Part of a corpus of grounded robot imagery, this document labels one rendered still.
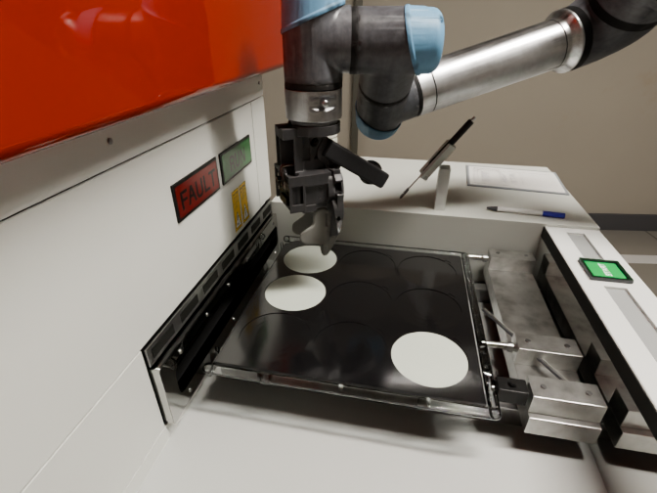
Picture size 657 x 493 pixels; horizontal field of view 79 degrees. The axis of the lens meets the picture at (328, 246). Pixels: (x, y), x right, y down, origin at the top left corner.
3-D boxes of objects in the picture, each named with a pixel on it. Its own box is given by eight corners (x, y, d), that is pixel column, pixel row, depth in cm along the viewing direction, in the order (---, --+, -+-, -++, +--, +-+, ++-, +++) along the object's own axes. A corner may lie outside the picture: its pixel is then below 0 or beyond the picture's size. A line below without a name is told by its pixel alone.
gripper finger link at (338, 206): (320, 227, 62) (320, 174, 58) (330, 225, 63) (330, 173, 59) (332, 241, 59) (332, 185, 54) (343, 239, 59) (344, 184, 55)
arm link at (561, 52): (593, 18, 72) (342, 102, 68) (638, -40, 61) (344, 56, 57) (628, 68, 69) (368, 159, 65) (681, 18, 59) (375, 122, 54)
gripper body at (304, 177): (276, 199, 61) (270, 118, 55) (327, 191, 64) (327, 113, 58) (291, 219, 55) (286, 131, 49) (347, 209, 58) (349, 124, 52)
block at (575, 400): (527, 412, 48) (534, 395, 47) (521, 389, 51) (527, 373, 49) (599, 424, 47) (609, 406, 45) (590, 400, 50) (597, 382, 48)
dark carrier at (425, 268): (214, 365, 53) (213, 361, 52) (287, 242, 82) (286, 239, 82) (485, 407, 47) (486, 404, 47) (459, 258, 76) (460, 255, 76)
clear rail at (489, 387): (488, 422, 46) (491, 414, 45) (459, 256, 78) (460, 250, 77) (501, 424, 46) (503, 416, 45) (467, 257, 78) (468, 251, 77)
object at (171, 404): (162, 423, 50) (146, 369, 46) (272, 250, 88) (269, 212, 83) (176, 425, 50) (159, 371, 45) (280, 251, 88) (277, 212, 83)
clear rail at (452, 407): (201, 375, 52) (199, 368, 51) (206, 367, 53) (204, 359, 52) (501, 424, 46) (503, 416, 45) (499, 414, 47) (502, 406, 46)
